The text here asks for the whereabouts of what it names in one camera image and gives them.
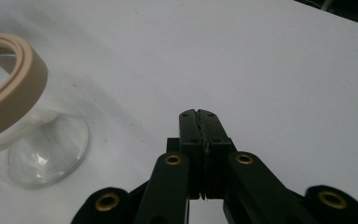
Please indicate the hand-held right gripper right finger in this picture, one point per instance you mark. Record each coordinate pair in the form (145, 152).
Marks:
(216, 146)

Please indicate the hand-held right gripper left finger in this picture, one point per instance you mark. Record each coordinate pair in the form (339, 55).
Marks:
(191, 149)

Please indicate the glass jar with beige rim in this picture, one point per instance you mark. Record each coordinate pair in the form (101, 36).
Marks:
(18, 102)

